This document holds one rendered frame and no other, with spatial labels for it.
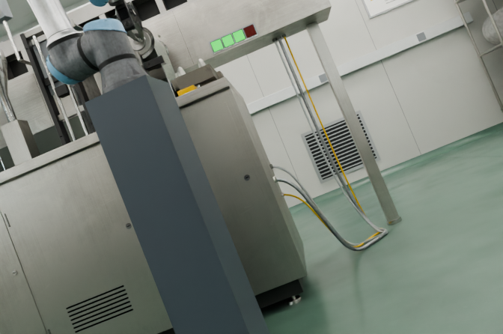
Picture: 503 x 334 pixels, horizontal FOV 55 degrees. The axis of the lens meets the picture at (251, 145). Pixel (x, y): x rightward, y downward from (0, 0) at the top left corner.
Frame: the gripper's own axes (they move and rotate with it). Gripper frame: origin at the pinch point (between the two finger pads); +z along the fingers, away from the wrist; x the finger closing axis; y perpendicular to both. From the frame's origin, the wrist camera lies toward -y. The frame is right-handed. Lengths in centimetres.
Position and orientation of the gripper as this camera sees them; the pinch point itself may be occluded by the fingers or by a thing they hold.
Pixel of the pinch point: (139, 39)
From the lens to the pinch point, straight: 218.1
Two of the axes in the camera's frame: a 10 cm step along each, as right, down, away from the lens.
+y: -2.4, -7.0, 6.8
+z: 3.1, 6.1, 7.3
